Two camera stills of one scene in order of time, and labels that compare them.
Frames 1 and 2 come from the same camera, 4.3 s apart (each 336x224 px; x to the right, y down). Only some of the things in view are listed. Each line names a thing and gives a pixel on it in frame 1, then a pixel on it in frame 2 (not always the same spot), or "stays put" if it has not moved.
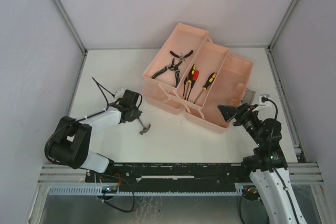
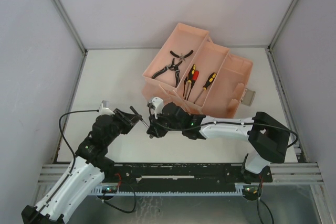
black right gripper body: [239, 114] → [156, 126]
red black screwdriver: [194, 80] stays put
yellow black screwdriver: [213, 76] stays put
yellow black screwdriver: [190, 77] stays put
